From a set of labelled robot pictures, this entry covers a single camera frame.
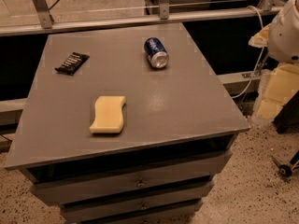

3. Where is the black caster wheel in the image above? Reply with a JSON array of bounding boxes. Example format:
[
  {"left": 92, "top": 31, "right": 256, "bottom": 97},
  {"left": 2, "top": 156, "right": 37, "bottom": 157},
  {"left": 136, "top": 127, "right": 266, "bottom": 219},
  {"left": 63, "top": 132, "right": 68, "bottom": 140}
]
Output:
[{"left": 271, "top": 151, "right": 299, "bottom": 177}]

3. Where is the yellow curved sponge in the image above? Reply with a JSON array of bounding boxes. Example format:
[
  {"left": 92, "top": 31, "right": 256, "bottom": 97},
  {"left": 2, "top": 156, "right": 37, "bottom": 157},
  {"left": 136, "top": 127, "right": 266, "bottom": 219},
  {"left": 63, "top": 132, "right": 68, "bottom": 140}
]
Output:
[{"left": 90, "top": 96, "right": 126, "bottom": 133}]

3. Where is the black snack bar wrapper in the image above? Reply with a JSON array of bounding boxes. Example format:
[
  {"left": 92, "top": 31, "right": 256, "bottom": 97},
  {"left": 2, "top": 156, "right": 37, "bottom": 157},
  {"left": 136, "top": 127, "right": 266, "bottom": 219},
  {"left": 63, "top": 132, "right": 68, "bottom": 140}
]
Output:
[{"left": 55, "top": 52, "right": 90, "bottom": 76}]

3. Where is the grey drawer cabinet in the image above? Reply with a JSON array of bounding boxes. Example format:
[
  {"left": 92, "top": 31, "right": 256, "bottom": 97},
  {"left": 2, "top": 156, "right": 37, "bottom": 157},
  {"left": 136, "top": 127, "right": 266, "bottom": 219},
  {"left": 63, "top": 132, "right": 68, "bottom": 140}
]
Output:
[{"left": 5, "top": 23, "right": 249, "bottom": 224}]

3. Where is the white cable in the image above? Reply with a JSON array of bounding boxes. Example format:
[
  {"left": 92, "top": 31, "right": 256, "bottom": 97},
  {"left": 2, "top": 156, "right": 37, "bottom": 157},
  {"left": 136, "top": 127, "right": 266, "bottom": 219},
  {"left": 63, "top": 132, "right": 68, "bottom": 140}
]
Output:
[{"left": 231, "top": 5, "right": 265, "bottom": 100}]

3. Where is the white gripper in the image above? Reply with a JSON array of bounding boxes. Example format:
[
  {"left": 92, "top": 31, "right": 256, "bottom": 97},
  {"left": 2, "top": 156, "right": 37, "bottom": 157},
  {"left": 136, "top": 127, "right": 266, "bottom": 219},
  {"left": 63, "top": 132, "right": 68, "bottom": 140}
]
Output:
[{"left": 249, "top": 0, "right": 299, "bottom": 119}]

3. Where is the blue pepsi can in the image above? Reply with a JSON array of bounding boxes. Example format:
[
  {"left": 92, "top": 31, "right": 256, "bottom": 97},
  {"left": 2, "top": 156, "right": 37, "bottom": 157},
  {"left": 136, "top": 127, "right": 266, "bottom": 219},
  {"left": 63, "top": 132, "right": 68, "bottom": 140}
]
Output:
[{"left": 144, "top": 37, "right": 169, "bottom": 69}]

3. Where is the metal railing frame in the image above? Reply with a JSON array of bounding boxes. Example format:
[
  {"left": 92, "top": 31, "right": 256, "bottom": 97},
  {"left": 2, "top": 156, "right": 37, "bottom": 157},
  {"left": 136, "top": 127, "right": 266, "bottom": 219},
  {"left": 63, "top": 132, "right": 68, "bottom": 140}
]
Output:
[{"left": 0, "top": 0, "right": 288, "bottom": 36}]

